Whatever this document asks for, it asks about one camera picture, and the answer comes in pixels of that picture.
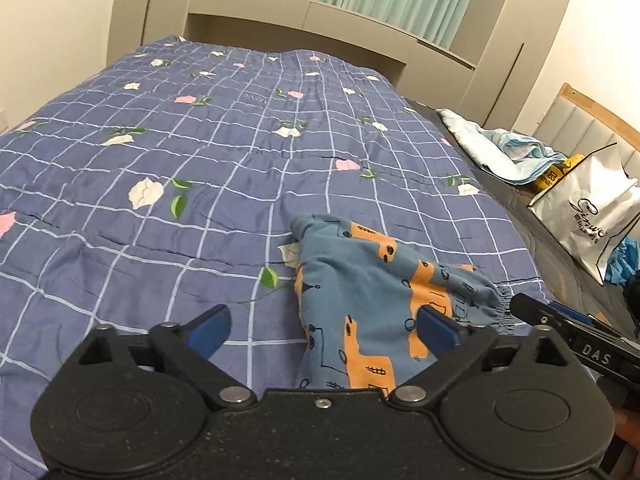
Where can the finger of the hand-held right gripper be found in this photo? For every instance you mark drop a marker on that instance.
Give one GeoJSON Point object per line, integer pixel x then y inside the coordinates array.
{"type": "Point", "coordinates": [532, 310]}

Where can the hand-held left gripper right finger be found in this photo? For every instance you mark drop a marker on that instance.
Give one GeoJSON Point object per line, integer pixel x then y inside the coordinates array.
{"type": "Point", "coordinates": [439, 331]}

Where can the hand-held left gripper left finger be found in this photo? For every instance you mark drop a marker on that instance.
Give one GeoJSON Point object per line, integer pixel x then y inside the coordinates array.
{"type": "Point", "coordinates": [210, 331]}

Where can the blue pants with orange print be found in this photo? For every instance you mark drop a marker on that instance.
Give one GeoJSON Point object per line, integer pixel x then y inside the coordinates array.
{"type": "Point", "coordinates": [370, 280]}

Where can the dark grey bed sheet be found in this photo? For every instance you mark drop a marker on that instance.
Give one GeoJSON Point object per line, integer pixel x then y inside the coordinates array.
{"type": "Point", "coordinates": [540, 245]}

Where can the blue crumpled cloth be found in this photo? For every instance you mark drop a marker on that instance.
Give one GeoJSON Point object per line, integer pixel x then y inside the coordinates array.
{"type": "Point", "coordinates": [625, 260]}

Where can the white shopping bag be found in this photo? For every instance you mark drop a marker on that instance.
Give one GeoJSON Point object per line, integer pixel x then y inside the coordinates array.
{"type": "Point", "coordinates": [585, 210]}

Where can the yellow packet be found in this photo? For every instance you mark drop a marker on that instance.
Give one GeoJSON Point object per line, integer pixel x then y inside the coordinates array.
{"type": "Point", "coordinates": [552, 175]}

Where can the light blue towel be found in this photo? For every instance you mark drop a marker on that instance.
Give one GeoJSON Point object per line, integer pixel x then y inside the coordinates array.
{"type": "Point", "coordinates": [495, 150]}

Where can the blue checked floral blanket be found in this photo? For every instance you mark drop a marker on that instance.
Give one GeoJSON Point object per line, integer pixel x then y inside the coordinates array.
{"type": "Point", "coordinates": [200, 160]}

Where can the wooden padded headboard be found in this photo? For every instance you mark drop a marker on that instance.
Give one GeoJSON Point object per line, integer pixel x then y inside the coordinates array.
{"type": "Point", "coordinates": [590, 120]}

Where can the beige headboard shelf unit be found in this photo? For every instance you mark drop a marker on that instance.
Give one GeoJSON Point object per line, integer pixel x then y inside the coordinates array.
{"type": "Point", "coordinates": [350, 25]}

